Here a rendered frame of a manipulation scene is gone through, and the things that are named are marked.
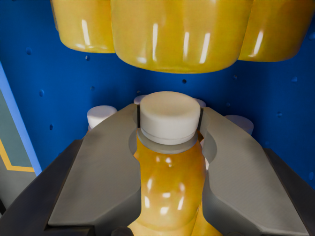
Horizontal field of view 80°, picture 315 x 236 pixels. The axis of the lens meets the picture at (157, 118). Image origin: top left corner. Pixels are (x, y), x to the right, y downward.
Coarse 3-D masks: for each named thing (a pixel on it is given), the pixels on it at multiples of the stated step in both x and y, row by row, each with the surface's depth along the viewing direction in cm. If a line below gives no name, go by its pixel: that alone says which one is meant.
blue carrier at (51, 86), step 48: (0, 0) 14; (48, 0) 19; (0, 48) 14; (48, 48) 20; (48, 96) 21; (96, 96) 28; (192, 96) 32; (240, 96) 27; (288, 96) 21; (48, 144) 22; (288, 144) 21
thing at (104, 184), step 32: (96, 128) 9; (128, 128) 9; (96, 160) 7; (128, 160) 8; (64, 192) 6; (96, 192) 6; (128, 192) 6; (64, 224) 5; (96, 224) 6; (128, 224) 7
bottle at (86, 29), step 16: (64, 0) 11; (80, 0) 11; (96, 0) 11; (64, 16) 12; (80, 16) 11; (96, 16) 11; (64, 32) 12; (80, 32) 12; (96, 32) 11; (80, 48) 12; (96, 48) 12; (112, 48) 12
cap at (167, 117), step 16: (160, 96) 13; (176, 96) 13; (144, 112) 11; (160, 112) 11; (176, 112) 11; (192, 112) 11; (144, 128) 11; (160, 128) 11; (176, 128) 11; (192, 128) 11
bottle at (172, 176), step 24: (144, 144) 12; (192, 144) 12; (144, 168) 12; (168, 168) 12; (192, 168) 12; (144, 192) 12; (168, 192) 12; (192, 192) 13; (144, 216) 13; (168, 216) 13; (192, 216) 14
